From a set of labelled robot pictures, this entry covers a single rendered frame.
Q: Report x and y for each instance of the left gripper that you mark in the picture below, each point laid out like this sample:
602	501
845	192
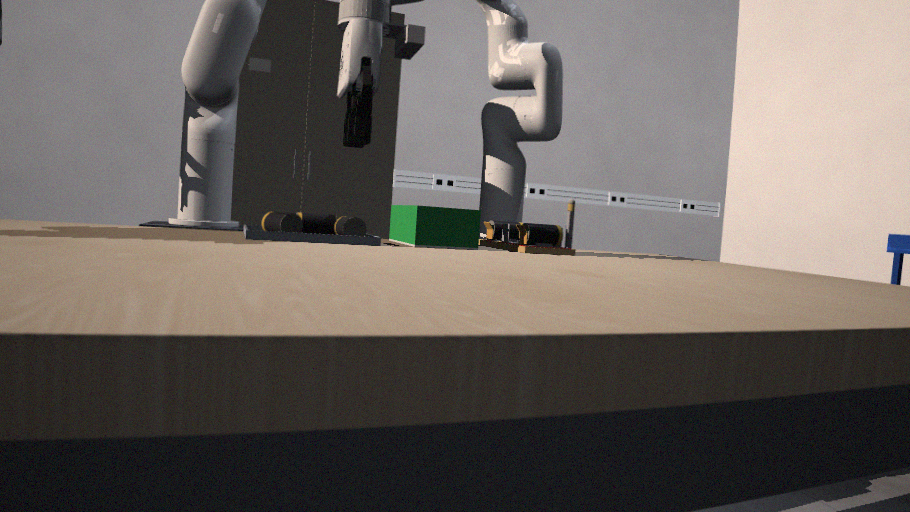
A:
362	41

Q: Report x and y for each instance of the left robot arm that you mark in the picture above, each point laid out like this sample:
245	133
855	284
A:
513	64

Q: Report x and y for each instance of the green box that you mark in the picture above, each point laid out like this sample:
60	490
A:
435	227

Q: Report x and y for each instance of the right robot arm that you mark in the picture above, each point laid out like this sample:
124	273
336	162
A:
210	70

